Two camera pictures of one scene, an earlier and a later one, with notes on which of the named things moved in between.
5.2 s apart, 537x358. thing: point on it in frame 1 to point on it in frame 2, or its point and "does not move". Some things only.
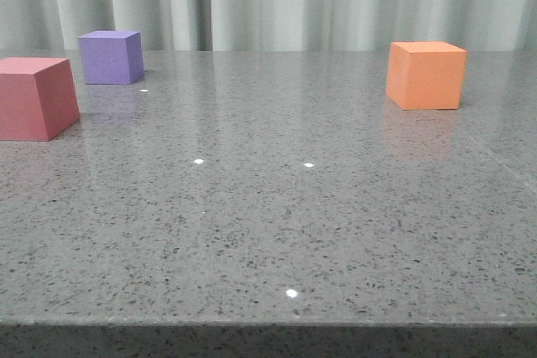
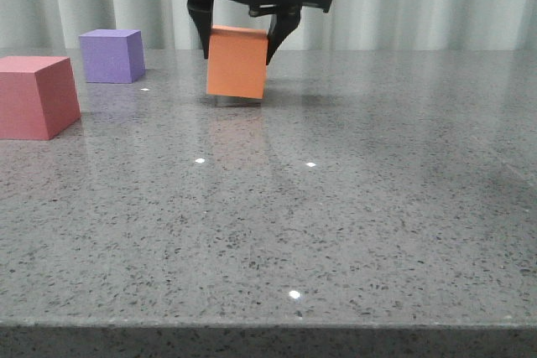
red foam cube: [38, 98] does not move
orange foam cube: [426, 75] to [237, 61]
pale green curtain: [270, 2] does not move
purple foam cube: [112, 57] does not move
